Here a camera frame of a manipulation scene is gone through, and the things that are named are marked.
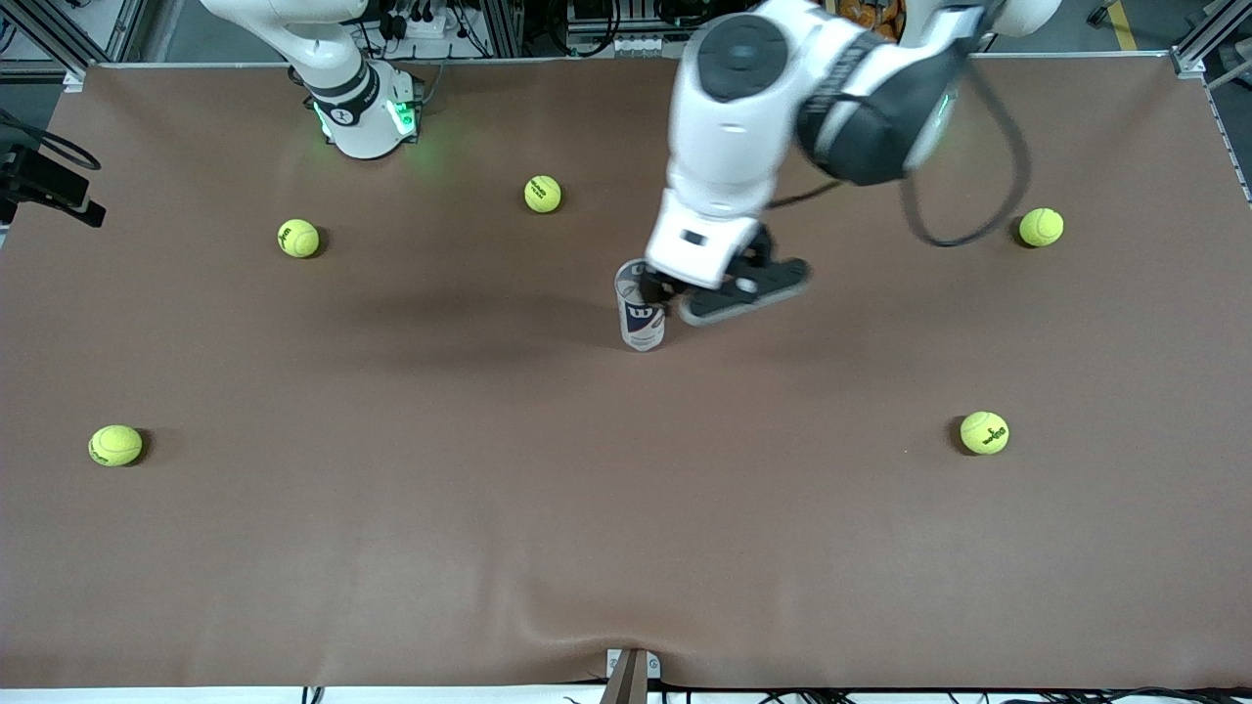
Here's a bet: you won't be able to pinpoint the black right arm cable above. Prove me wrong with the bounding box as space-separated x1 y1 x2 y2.
0 108 102 172

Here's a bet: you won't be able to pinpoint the brown table cover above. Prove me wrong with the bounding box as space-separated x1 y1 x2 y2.
0 57 1252 690

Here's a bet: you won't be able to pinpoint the clear tennis ball can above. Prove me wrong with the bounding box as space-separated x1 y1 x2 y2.
614 258 668 354

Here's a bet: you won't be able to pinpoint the bag of orange items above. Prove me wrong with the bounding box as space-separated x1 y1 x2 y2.
839 0 906 40

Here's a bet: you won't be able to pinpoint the aluminium frame strut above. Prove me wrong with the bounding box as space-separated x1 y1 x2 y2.
1169 0 1252 79
0 0 148 79

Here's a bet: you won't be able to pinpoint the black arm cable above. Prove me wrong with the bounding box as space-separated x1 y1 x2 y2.
0 108 102 172
768 54 1033 248

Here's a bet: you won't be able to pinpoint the white power strip black plugs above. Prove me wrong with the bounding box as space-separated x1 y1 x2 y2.
377 0 461 40

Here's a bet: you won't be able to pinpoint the metal bracket with brown post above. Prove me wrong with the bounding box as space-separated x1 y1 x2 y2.
605 647 662 704

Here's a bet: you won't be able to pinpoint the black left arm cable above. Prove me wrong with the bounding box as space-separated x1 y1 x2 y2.
768 54 1033 248

